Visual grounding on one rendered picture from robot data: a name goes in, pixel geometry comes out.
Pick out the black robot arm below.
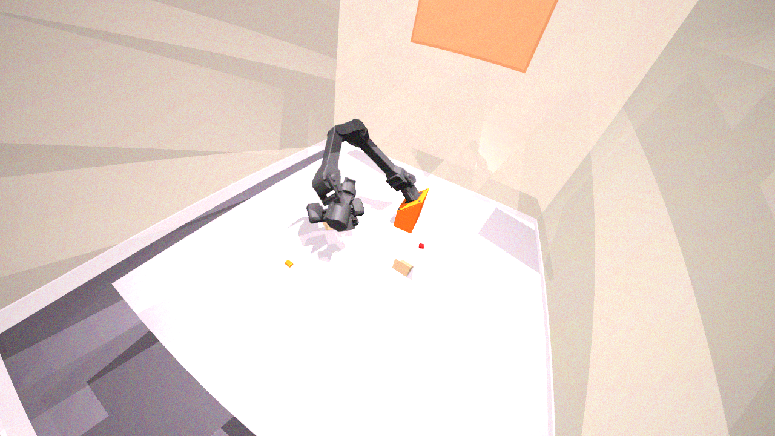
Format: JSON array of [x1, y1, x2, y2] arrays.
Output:
[[312, 119, 422, 232]]

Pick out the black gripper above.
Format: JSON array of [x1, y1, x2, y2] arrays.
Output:
[[306, 198, 364, 224]]

